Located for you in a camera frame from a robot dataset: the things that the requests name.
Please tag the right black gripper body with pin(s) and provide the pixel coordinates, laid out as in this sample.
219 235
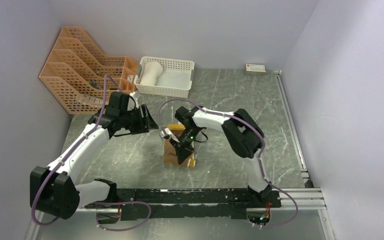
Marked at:
187 137

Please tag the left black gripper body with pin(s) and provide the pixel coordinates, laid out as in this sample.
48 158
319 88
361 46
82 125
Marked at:
132 119

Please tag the cream white towel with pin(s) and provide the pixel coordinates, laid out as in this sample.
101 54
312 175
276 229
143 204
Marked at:
152 70

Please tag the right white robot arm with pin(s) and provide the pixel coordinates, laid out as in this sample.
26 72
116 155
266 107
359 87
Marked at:
244 136

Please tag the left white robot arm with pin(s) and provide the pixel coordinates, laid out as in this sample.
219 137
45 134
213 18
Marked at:
52 188

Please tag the white plastic basket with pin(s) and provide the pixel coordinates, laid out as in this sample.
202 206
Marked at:
175 80

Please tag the orange plastic file organizer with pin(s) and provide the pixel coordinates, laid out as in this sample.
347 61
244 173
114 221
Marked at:
79 74

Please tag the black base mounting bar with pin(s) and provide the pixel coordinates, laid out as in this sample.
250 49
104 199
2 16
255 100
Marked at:
139 203

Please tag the small white red box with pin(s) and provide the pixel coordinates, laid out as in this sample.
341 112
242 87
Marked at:
255 69

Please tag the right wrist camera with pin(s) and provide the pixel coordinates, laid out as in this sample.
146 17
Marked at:
165 134

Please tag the aluminium frame rail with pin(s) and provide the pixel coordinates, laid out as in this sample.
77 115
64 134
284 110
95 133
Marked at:
292 199

